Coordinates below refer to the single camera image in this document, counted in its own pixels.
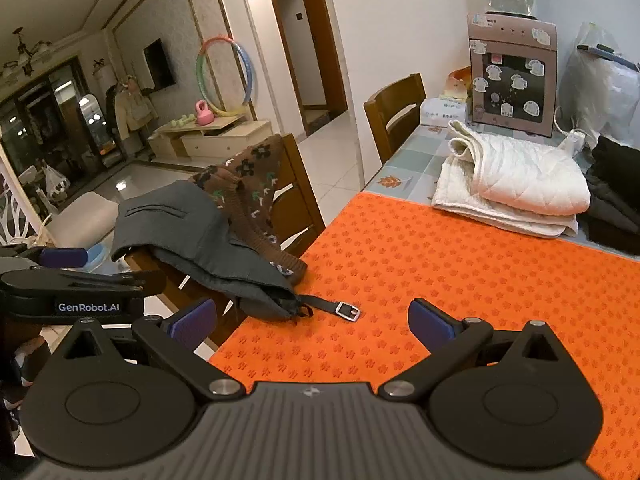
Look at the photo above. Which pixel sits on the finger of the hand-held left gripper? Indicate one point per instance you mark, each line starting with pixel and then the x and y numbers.
pixel 100 282
pixel 62 257

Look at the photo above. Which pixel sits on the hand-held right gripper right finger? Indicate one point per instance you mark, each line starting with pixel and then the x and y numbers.
pixel 430 325

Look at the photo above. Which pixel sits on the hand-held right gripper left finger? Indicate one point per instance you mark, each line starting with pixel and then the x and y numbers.
pixel 192 322

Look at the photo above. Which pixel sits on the grey pants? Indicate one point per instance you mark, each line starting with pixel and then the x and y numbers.
pixel 200 240

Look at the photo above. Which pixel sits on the blue basin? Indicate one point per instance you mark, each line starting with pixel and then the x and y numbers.
pixel 100 255

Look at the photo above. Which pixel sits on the white stool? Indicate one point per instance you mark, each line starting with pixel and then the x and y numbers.
pixel 85 220

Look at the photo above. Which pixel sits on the orange patterned table mat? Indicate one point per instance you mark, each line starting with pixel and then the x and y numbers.
pixel 450 270

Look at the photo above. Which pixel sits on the white lattice partition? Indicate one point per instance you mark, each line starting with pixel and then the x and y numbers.
pixel 17 205

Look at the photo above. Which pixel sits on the white plastic bag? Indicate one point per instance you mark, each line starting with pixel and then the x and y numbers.
pixel 54 180

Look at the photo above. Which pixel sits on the standing mirror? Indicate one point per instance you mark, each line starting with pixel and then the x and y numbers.
pixel 92 120

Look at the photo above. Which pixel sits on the brown patterned knit sweater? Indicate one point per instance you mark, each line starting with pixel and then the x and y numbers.
pixel 250 185

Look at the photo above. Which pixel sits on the wooden chair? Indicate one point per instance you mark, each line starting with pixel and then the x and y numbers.
pixel 395 110
pixel 300 200

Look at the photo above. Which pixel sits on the white quilted folded blanket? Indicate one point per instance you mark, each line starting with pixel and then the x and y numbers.
pixel 510 180

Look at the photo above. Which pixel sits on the beige coat on rack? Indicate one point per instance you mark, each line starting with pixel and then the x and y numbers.
pixel 132 105

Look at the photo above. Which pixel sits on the cream low cabinet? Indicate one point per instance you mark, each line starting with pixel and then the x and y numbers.
pixel 210 140

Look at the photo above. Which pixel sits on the green dumbbells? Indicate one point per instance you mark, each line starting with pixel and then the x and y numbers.
pixel 182 121

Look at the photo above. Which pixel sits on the pink kettlebell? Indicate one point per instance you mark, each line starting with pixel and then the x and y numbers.
pixel 203 112

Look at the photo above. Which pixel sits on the ceiling chandelier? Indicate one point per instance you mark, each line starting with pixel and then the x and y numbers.
pixel 25 55

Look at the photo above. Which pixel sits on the white tissue box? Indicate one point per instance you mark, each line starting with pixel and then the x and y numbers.
pixel 442 110

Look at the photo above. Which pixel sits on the dark grey folded garment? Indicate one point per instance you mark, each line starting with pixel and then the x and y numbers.
pixel 612 205

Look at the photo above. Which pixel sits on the black folded garment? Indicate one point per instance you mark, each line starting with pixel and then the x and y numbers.
pixel 620 157

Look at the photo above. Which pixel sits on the pink water dispenser with stickers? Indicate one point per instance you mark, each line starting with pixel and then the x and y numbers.
pixel 510 75

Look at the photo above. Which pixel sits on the colourful hula hoop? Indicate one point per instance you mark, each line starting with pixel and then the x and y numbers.
pixel 240 60

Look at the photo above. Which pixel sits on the clear plastic bag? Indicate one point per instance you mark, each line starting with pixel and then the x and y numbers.
pixel 595 85

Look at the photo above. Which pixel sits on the wall television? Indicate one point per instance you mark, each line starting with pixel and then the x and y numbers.
pixel 159 65

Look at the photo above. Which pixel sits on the wooden door frame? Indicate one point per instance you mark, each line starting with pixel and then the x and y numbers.
pixel 310 35

